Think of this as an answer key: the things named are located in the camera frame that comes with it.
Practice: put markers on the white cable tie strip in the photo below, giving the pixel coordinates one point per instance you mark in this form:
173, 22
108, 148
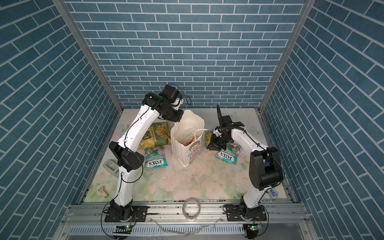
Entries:
185, 229

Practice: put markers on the clear tape roll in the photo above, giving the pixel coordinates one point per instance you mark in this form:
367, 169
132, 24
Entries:
191, 209

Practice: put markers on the grey plastic object left edge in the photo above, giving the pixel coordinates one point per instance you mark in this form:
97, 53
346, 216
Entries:
112, 167

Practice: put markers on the teal Fox's mint blossom candy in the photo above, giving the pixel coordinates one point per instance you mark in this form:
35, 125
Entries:
231, 153

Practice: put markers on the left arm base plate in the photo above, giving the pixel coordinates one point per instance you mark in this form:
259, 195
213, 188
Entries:
128, 214

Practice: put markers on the white patterned paper bag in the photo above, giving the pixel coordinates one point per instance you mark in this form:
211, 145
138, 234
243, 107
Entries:
187, 137

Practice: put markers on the orange snack packet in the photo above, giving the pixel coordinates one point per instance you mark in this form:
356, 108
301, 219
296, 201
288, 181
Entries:
189, 141

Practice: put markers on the green Fox's spring tea candy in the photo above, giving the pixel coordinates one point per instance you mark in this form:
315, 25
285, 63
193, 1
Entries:
208, 136

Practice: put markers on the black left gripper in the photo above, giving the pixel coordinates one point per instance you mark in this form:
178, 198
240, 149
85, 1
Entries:
178, 117

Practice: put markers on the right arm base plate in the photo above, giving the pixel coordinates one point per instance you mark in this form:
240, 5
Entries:
236, 213

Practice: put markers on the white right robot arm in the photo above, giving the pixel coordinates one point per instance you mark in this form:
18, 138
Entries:
265, 170

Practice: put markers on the aluminium front rail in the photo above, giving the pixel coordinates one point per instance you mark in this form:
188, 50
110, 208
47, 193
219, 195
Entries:
204, 212

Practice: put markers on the small beige spool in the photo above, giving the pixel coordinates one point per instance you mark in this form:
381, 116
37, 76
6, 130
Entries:
102, 192

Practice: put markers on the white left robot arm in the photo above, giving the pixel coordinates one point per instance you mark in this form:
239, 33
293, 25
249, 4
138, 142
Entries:
129, 161

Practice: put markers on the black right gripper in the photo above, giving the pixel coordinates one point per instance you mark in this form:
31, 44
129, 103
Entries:
213, 143

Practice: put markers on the yellow kettle chips bag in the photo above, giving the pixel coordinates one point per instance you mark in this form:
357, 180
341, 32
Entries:
157, 135

